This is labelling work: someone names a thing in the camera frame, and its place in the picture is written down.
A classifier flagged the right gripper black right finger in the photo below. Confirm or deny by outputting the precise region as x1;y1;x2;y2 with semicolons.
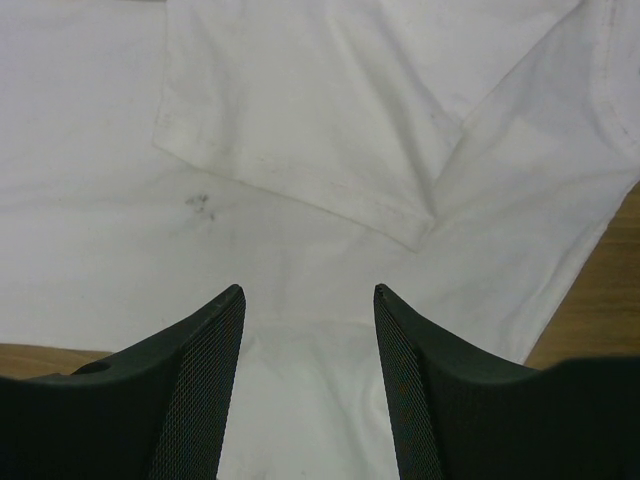
373;284;639;479

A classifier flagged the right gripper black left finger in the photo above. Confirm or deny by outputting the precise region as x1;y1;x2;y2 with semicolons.
1;285;246;479

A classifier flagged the white t-shirt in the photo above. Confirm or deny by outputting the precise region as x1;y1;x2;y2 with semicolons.
1;1;639;479

